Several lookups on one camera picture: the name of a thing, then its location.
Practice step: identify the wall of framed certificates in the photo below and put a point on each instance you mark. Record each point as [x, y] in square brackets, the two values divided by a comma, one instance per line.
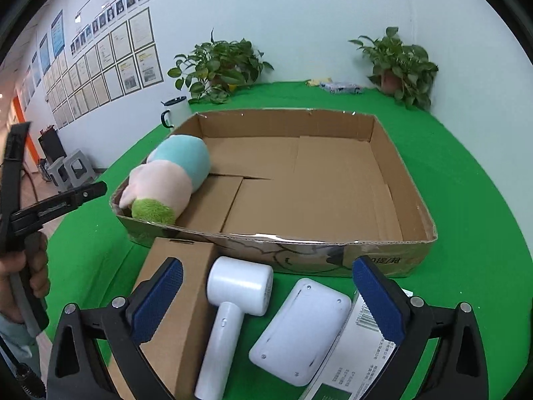
[108, 66]

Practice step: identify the grey plastic stool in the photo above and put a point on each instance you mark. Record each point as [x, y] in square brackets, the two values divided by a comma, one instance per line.
[79, 168]
[55, 173]

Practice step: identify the white rectangular plastic device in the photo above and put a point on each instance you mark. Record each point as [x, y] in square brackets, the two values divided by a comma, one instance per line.
[300, 333]

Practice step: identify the pastel plush toy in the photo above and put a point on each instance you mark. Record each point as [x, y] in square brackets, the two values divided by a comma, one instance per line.
[166, 179]

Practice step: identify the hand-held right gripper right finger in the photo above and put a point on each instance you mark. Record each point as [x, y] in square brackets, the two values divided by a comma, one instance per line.
[379, 300]

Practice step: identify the small brown cardboard box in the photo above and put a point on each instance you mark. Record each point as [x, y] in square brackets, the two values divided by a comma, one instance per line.
[187, 266]

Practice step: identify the yellow packet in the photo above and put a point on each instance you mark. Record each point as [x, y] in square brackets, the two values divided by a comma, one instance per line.
[318, 81]

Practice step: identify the green table cloth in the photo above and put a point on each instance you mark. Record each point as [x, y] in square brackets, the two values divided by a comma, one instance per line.
[458, 175]

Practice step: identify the person's left hand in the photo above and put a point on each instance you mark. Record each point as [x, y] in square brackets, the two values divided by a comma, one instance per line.
[37, 266]

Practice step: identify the potted plant terracotta pot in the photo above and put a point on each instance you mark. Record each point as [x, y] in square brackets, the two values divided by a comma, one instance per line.
[399, 66]

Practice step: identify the bushy potted plant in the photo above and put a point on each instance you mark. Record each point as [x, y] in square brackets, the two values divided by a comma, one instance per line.
[220, 66]

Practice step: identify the blue wall poster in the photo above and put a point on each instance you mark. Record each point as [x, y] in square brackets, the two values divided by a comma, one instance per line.
[57, 33]
[44, 54]

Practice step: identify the person's left forearm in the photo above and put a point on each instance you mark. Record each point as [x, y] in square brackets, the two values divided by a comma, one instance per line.
[14, 335]

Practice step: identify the large cardboard box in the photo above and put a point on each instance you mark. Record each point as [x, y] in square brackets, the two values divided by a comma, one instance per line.
[333, 183]

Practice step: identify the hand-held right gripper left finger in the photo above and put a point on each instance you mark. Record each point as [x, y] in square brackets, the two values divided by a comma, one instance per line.
[160, 296]

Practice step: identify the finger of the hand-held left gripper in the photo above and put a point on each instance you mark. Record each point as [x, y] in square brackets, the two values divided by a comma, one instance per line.
[16, 154]
[70, 200]

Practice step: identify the white hair dryer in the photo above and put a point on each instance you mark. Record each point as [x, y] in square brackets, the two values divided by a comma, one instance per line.
[239, 283]

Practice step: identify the white paper box green label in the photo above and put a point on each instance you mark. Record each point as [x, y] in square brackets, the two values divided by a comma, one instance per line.
[354, 366]

